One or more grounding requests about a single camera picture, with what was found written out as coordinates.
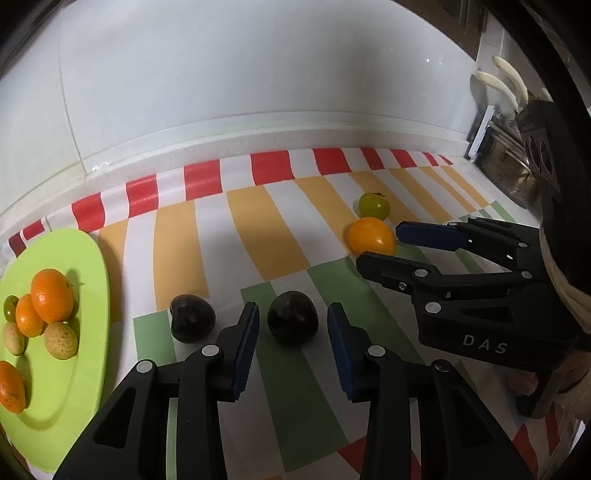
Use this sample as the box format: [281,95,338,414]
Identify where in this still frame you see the person's right hand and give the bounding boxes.
[508,346,591,400]

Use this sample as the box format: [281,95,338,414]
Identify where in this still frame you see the green plate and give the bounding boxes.
[0,228,110,472]

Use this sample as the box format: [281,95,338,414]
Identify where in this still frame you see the large orange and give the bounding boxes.
[30,268,75,324]

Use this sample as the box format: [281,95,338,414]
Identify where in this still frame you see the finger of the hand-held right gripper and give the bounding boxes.
[396,217,541,273]
[355,251,539,305]

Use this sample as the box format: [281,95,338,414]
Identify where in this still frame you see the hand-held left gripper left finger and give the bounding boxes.
[53,302,260,480]

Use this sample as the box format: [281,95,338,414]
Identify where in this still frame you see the yellowish speckled fruit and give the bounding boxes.
[2,322,27,356]
[44,322,79,360]

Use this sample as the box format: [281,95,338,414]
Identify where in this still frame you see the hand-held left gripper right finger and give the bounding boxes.
[327,302,539,480]

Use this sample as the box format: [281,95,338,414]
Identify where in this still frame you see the small orange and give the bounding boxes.
[348,217,398,256]
[15,293,47,339]
[0,361,27,414]

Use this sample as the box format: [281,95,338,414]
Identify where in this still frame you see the steel pot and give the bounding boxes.
[480,134,541,208]

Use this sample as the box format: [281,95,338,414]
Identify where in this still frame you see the striped colourful tablecloth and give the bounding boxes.
[0,148,591,480]

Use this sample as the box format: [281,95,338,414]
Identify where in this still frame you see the cream handled knife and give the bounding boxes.
[492,56,529,104]
[471,71,518,112]

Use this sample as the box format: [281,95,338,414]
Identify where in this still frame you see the metal kitchen rack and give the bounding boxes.
[467,105,543,208]

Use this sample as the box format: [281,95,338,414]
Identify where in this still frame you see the dark purple plum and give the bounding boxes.
[267,291,320,344]
[169,294,217,344]

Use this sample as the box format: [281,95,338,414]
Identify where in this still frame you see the dark wooden window frame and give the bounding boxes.
[443,0,488,61]

